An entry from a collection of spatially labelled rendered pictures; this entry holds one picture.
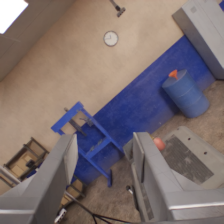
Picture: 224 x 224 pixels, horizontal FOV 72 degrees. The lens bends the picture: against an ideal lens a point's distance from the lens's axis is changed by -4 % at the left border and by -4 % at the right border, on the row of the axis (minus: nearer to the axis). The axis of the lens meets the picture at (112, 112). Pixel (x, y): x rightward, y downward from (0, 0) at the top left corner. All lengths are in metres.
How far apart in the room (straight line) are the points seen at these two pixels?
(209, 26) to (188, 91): 1.32
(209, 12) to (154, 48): 1.21
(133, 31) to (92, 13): 0.95
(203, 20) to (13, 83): 4.26
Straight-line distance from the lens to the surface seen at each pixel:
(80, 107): 3.36
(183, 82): 3.35
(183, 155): 0.93
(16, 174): 4.82
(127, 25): 3.88
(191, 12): 3.75
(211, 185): 0.77
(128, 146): 3.38
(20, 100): 4.35
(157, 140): 1.03
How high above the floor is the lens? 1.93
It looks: 12 degrees down
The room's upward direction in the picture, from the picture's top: 43 degrees counter-clockwise
